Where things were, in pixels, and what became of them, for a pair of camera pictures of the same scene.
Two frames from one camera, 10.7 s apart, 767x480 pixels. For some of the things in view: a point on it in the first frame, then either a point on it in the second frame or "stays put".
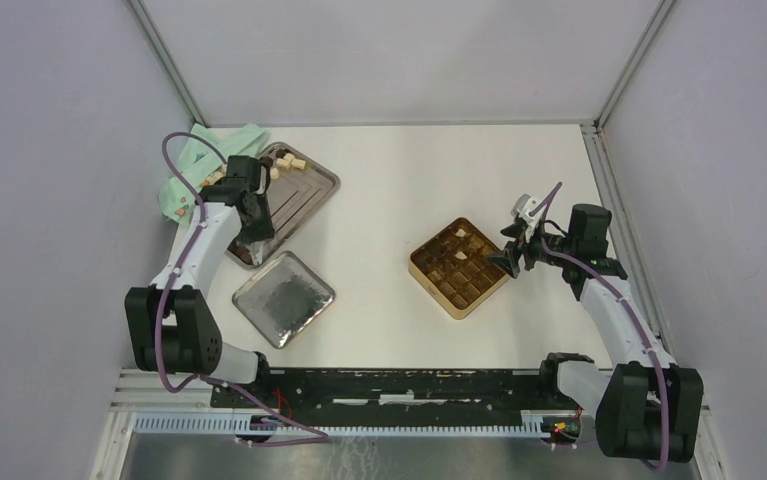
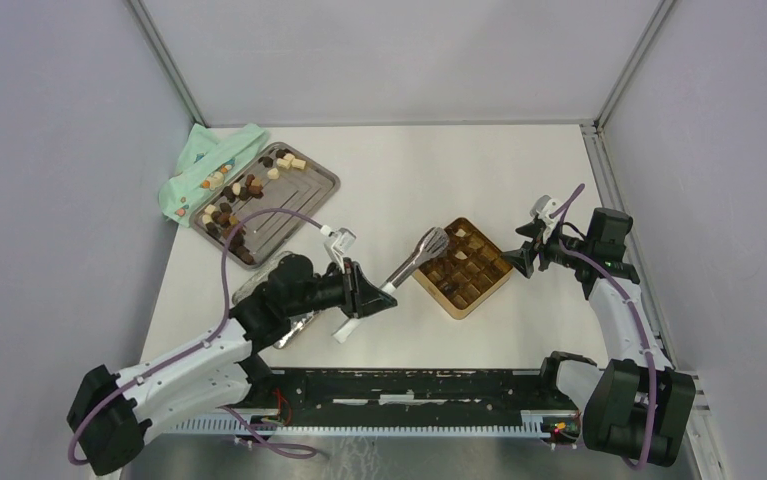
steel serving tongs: [256, 252] → [432, 242]
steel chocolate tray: [299, 190] stays put
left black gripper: [265, 230] → [360, 296]
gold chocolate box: [453, 267] stays put
